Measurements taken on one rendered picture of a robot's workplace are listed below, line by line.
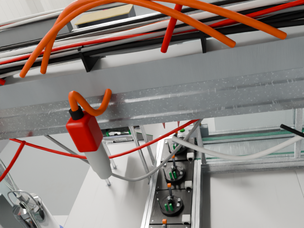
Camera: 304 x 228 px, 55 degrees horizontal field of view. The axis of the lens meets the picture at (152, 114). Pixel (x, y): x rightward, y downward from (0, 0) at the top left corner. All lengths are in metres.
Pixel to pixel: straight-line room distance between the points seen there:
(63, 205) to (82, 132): 3.03
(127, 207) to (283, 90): 1.59
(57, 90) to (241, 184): 1.54
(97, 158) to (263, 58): 0.37
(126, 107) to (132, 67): 0.11
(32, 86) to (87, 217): 1.53
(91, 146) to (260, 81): 0.35
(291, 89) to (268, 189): 1.41
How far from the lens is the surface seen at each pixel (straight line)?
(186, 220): 1.72
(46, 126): 0.76
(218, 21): 0.53
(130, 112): 0.64
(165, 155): 2.12
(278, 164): 2.05
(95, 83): 0.62
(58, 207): 3.60
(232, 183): 2.01
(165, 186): 1.92
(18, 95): 0.72
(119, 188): 2.18
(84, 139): 0.58
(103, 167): 0.63
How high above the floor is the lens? 2.38
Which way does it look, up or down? 33 degrees down
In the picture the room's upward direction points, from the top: 17 degrees counter-clockwise
